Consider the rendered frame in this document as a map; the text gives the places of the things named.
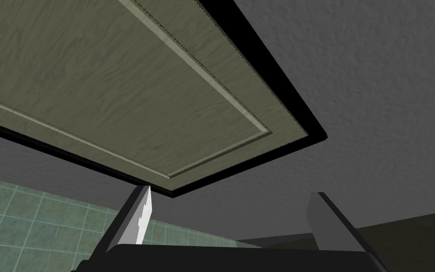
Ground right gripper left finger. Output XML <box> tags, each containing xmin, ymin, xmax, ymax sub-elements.
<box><xmin>97</xmin><ymin>185</ymin><xmax>153</xmax><ymax>253</ymax></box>

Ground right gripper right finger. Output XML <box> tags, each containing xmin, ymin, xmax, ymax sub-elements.
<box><xmin>306</xmin><ymin>191</ymin><xmax>369</xmax><ymax>253</ymax></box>

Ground olive wooden door leaf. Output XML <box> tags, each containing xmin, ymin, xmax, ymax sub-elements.
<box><xmin>0</xmin><ymin>0</ymin><xmax>310</xmax><ymax>192</ymax></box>

